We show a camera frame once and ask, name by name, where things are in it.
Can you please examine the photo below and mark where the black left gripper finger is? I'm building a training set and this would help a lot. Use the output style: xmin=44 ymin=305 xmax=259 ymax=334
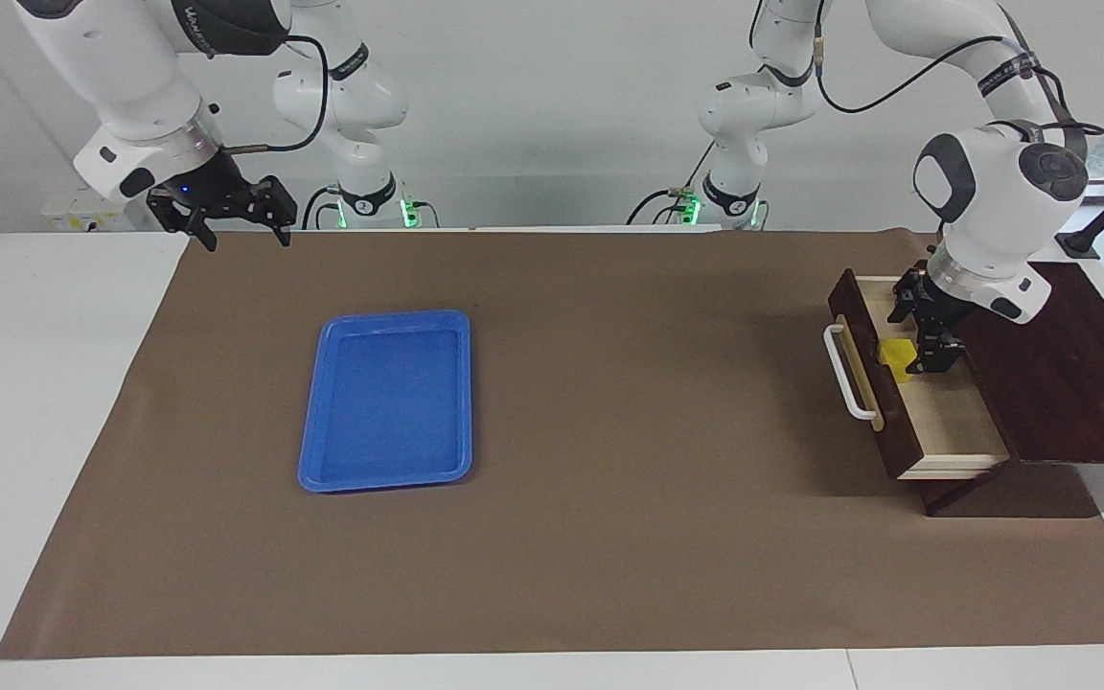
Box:
xmin=887 ymin=271 xmax=921 ymax=329
xmin=916 ymin=326 xmax=962 ymax=376

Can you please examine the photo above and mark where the yellow cube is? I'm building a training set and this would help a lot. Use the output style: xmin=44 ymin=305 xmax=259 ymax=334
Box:
xmin=878 ymin=337 xmax=919 ymax=384

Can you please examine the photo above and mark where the wooden drawer with white handle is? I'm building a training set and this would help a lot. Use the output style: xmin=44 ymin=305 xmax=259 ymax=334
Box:
xmin=822 ymin=270 xmax=1013 ymax=480

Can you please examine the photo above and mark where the white power socket box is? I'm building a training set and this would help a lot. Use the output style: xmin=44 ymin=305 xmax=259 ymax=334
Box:
xmin=42 ymin=184 xmax=158 ymax=233

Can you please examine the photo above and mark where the dark brown wooden cabinet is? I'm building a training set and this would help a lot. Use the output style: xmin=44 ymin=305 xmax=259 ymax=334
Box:
xmin=918 ymin=261 xmax=1104 ymax=517

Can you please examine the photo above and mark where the blue plastic tray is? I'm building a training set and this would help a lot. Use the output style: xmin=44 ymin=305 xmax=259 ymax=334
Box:
xmin=298 ymin=309 xmax=472 ymax=495

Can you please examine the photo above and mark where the brown table mat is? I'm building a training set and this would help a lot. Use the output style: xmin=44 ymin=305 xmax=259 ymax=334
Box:
xmin=0 ymin=228 xmax=1104 ymax=660

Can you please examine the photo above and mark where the black base cable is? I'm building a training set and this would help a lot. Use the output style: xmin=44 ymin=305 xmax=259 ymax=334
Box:
xmin=299 ymin=187 xmax=342 ymax=231
xmin=627 ymin=144 xmax=714 ymax=226

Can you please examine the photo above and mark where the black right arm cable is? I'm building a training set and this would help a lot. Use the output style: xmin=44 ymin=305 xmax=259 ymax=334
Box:
xmin=221 ymin=34 xmax=331 ymax=154

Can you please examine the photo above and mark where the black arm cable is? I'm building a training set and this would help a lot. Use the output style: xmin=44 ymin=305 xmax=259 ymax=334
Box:
xmin=221 ymin=34 xmax=331 ymax=154
xmin=816 ymin=0 xmax=1104 ymax=137

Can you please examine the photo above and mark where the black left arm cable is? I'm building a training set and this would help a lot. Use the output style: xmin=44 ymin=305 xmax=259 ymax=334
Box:
xmin=816 ymin=0 xmax=1104 ymax=137

